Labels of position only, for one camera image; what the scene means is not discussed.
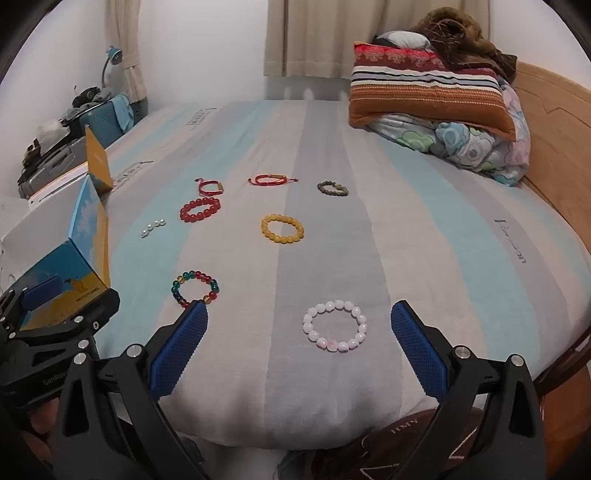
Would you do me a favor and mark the striped bed sheet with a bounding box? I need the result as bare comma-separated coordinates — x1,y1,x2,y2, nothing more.
92,99,591,450

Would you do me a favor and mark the blue desk lamp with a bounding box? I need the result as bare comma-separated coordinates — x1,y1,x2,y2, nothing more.
99,45,124,93

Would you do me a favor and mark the grey suitcase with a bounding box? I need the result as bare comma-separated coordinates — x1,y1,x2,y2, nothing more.
17,134,89,200

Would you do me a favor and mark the red cord bracelet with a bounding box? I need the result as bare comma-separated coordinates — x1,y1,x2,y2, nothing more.
248,174,299,186
194,178,226,196

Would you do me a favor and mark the grey pillow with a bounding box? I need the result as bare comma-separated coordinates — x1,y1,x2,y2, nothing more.
372,31,433,51

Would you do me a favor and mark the light blue cloth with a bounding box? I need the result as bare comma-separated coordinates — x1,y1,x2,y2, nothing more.
112,94,136,133

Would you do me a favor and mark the black bag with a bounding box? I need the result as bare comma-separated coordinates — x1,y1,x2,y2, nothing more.
71,85,112,110

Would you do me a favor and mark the wooden headboard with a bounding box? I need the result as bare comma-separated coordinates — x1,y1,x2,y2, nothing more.
501,60,591,402

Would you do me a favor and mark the red bead bracelet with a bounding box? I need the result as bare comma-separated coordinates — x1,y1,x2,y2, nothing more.
180,196,222,223

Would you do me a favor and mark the blue yellow cardboard box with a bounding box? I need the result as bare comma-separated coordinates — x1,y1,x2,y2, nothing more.
0,126,114,331

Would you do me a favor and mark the yellow bead bracelet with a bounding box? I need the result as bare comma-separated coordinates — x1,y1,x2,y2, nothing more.
261,213,305,243

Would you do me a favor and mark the pink white bead bracelet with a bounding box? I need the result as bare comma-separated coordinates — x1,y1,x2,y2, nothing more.
302,299,369,353

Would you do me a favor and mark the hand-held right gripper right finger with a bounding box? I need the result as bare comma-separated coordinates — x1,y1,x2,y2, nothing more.
390,300,548,480

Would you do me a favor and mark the tied beige curtain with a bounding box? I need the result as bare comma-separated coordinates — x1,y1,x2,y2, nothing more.
105,0,149,103

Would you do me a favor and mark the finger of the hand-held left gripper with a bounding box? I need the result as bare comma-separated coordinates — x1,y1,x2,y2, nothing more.
0,276,62,333
9,290,121,352

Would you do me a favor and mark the multicolour glass bead bracelet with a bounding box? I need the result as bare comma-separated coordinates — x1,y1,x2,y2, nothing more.
172,270,221,309

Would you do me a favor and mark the green brown bead bracelet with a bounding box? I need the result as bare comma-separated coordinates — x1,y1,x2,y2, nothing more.
317,180,351,200

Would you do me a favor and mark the teal suitcase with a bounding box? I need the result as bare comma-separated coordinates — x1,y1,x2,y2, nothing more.
78,95,136,140

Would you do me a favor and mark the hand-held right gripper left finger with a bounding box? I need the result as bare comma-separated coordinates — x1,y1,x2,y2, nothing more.
48,300,208,480

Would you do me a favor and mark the white plastic bag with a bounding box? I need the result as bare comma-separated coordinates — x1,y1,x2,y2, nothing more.
36,117,71,145

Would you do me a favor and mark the striped red brown pillow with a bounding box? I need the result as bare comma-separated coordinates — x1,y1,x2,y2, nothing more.
348,41,516,142

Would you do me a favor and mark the beige window curtain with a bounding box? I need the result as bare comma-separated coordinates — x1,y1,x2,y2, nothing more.
263,0,491,79

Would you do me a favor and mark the floral quilt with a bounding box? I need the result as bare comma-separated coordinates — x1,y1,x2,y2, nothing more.
368,78,532,188

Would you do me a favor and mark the brown blanket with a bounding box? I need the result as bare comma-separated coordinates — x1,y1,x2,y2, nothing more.
406,6,518,78

